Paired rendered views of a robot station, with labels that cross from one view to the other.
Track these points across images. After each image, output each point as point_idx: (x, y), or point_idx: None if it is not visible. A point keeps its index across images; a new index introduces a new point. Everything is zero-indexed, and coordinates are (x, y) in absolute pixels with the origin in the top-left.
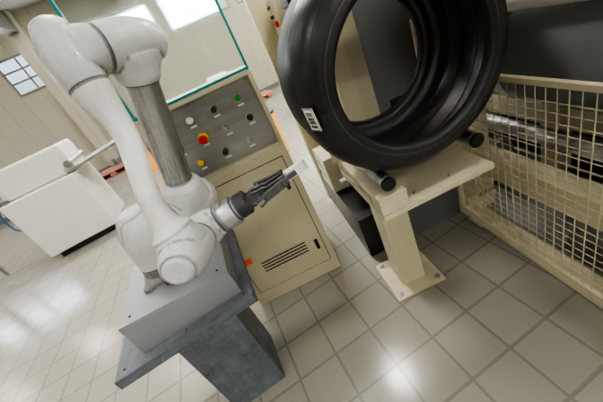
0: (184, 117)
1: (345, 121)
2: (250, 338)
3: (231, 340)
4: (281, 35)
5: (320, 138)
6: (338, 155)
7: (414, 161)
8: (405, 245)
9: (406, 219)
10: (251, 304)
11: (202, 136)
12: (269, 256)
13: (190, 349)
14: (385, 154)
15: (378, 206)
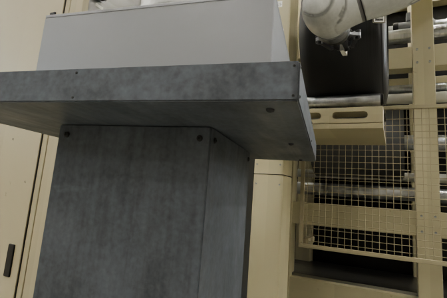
0: None
1: (386, 31)
2: (239, 296)
3: (233, 271)
4: None
5: (373, 32)
6: (373, 53)
7: (384, 97)
8: (284, 265)
9: (289, 227)
10: (315, 159)
11: None
12: None
13: (212, 227)
14: (386, 74)
15: (377, 114)
